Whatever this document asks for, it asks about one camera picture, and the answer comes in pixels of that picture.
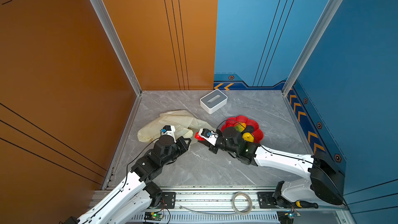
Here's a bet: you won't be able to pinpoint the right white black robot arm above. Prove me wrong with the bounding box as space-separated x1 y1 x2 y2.
195 127 345 208

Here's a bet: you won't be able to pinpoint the right green circuit board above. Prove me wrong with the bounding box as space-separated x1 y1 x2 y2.
277 212 301 224

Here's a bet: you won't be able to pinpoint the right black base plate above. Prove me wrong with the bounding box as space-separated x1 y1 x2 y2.
257 192 296 208

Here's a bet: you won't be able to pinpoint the coiled clear tube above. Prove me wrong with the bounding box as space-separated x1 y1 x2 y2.
231 192 254 216

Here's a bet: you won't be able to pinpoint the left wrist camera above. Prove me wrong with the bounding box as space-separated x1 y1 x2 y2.
161 125 175 139

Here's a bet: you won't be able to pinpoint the red yellow long mango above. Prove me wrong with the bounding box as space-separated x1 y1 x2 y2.
195 132 205 141

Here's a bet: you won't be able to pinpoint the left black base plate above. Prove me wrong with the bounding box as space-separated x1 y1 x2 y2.
156 191 176 209

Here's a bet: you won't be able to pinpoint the green yellow papaya fruit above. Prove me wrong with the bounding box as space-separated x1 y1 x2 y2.
234 122 247 133

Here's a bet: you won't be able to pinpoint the black avocado fruit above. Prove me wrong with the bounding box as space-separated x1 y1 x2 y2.
244 125 255 133

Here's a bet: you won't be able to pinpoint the green circuit board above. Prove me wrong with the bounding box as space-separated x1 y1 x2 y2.
277 212 301 224
143 212 165 223

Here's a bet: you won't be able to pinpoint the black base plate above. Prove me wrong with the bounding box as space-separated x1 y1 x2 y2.
156 191 176 209
257 192 296 208

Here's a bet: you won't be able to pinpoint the red flower-shaped plate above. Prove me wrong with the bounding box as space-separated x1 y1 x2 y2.
221 116 264 144

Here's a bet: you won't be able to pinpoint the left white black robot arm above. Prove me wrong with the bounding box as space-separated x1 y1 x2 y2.
64 134 191 224

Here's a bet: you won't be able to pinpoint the cream plastic bag orange prints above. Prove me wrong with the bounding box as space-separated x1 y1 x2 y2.
137 110 215 144

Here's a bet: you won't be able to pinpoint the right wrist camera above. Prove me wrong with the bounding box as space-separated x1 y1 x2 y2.
199 129 219 146

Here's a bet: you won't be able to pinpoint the yellow bell pepper fruit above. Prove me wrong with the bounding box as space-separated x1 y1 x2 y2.
243 132 255 143

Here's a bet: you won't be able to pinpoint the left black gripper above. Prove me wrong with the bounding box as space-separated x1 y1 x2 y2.
161 137 191 169

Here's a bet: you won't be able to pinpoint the aluminium rail frame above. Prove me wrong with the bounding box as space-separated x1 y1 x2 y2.
91 187 355 224

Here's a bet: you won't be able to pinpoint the white grey tissue box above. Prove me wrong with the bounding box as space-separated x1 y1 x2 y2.
200 89 228 114

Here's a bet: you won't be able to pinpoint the yellow black screwdriver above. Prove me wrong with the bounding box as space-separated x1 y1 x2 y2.
295 200 319 209

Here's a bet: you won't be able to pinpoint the left green circuit board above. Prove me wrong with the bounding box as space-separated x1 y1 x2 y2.
143 212 165 223

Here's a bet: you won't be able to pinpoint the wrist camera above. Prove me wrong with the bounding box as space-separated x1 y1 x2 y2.
161 125 175 139
199 129 219 146

